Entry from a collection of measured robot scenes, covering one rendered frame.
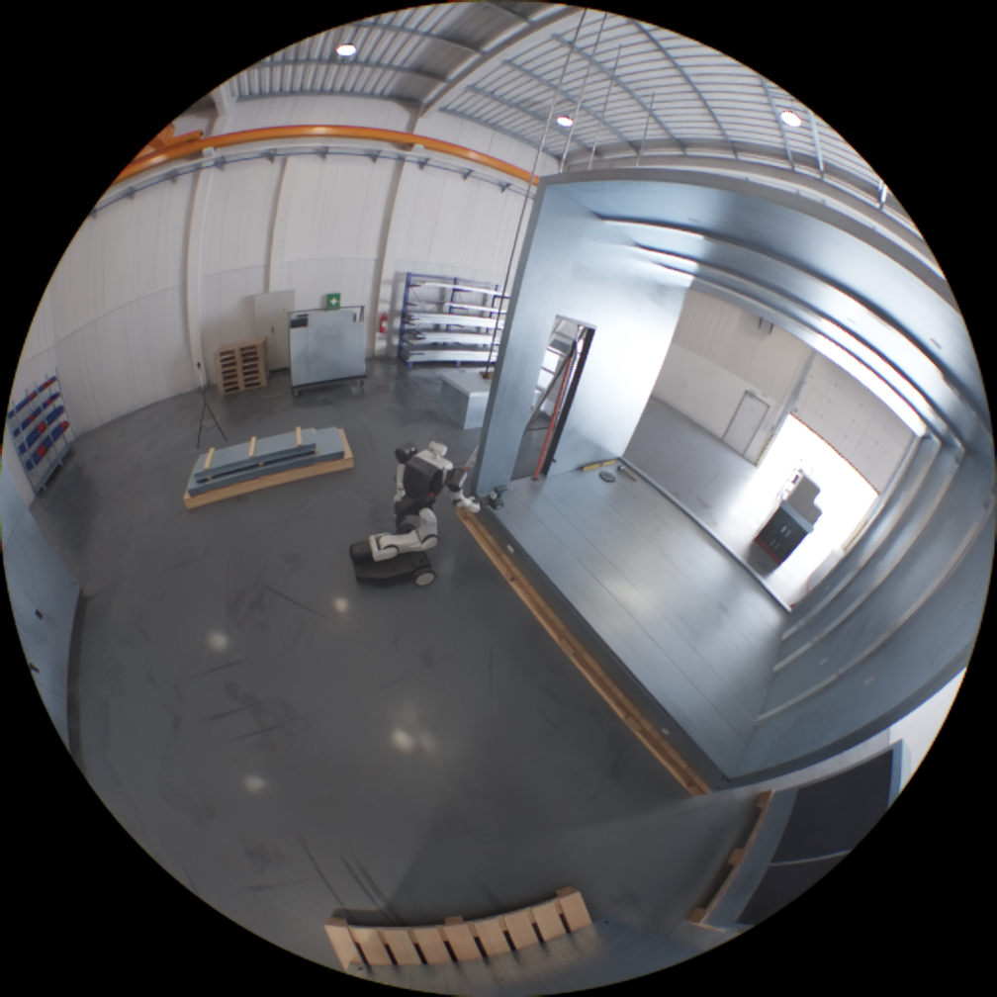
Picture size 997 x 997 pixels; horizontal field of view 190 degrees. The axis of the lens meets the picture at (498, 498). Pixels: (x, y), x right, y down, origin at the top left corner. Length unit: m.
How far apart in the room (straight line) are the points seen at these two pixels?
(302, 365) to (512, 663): 5.81
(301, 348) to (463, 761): 6.30
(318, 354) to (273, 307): 2.46
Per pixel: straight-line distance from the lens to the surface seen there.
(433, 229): 9.18
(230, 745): 2.62
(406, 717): 2.22
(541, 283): 2.39
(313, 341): 6.21
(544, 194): 2.42
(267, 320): 8.17
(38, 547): 4.39
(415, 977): 2.48
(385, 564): 2.55
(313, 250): 8.48
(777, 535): 6.24
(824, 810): 3.26
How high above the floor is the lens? 2.20
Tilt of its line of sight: 38 degrees down
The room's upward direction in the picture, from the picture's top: 15 degrees clockwise
